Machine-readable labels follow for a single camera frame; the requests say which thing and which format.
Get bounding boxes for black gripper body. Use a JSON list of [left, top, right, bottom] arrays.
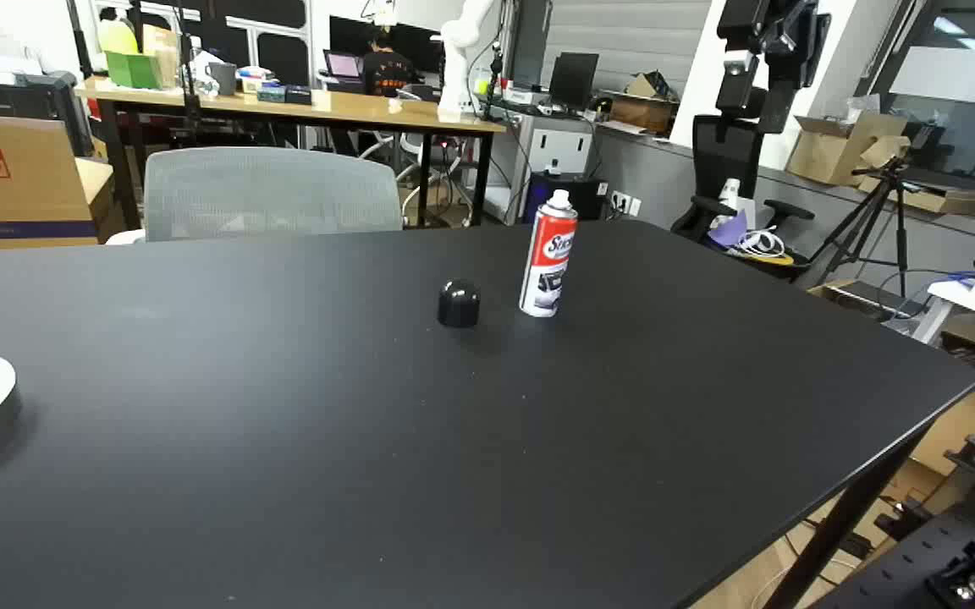
[[718, 0, 826, 73]]

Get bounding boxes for red white spray can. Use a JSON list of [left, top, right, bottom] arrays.
[[516, 187, 584, 322]]

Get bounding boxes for black round lid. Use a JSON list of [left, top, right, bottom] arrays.
[[436, 276, 483, 331]]

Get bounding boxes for black office chair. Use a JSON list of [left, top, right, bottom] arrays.
[[669, 76, 821, 280]]

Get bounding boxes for open cardboard box with flaps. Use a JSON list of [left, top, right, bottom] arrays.
[[787, 107, 913, 189]]

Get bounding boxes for white plastic bottle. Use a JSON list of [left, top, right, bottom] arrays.
[[718, 176, 762, 235]]

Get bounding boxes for small open cardboard box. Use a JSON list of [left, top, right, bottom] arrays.
[[602, 71, 679, 138]]

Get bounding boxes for purple cloth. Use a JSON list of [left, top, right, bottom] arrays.
[[704, 212, 756, 252]]

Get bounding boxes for white power strip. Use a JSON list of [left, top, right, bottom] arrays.
[[602, 187, 647, 220]]

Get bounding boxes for flat wide cardboard box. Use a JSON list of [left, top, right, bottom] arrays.
[[854, 165, 975, 220]]

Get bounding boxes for black laptop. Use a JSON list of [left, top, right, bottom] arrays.
[[544, 50, 602, 115]]

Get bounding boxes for white drawer cabinet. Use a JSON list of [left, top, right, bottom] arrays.
[[525, 115, 599, 215]]

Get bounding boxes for white machine on desk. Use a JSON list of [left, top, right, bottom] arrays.
[[436, 0, 511, 123]]

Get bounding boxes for black computer monitor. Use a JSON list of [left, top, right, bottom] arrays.
[[324, 13, 448, 83]]

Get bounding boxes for black table leg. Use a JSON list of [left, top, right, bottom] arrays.
[[762, 424, 935, 609]]

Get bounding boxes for long wooden desk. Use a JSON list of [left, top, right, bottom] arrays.
[[84, 76, 511, 230]]

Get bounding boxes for grey mesh chair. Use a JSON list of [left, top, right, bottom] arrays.
[[142, 144, 408, 242]]

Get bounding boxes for green box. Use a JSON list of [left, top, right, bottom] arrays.
[[102, 47, 165, 92]]

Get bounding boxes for black case on shelf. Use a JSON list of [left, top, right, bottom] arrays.
[[0, 63, 92, 154]]

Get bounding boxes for large brown cardboard box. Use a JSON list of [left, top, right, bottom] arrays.
[[0, 111, 116, 252]]

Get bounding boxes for black camera tripod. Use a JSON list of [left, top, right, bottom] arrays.
[[806, 154, 922, 305]]

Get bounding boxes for black metal equipment frame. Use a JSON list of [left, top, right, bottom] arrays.
[[812, 435, 975, 609]]

